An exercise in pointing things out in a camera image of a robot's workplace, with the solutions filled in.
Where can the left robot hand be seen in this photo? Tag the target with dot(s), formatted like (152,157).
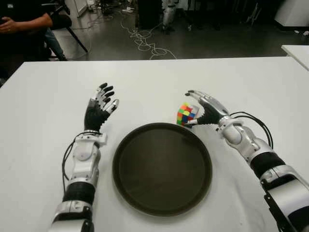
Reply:
(94,116)

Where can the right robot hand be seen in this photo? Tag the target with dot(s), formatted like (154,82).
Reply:
(212,113)

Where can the multicoloured Rubik's cube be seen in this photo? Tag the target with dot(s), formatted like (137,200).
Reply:
(184,113)

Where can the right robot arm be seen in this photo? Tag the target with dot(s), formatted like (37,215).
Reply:
(237,136)

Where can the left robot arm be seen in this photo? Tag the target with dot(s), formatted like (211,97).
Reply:
(84,154)

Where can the round dark brown plate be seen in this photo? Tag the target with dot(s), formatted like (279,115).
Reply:
(161,169)

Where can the black office chair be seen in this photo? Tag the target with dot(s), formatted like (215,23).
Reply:
(61,21)

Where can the white side table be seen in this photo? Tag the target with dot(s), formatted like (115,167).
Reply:
(299,52)

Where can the seated person in black shirt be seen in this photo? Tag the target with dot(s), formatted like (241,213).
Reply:
(21,36)

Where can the silver humanoid robot legs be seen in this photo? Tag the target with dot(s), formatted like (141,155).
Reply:
(167,14)

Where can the folded metal stand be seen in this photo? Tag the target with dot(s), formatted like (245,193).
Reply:
(253,12)

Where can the black floor cabinet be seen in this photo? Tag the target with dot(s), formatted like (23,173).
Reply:
(149,13)

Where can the white cabinet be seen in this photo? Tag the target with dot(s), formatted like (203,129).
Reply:
(294,12)

